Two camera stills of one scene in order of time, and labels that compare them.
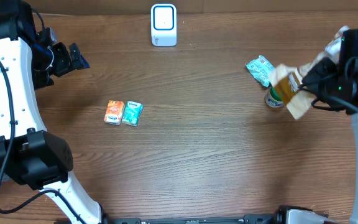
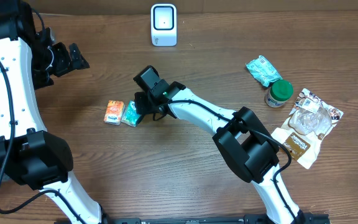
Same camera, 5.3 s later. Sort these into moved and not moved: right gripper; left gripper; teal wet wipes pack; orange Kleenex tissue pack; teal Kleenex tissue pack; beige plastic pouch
Moved: beige plastic pouch; right gripper
Not moved: teal Kleenex tissue pack; orange Kleenex tissue pack; teal wet wipes pack; left gripper
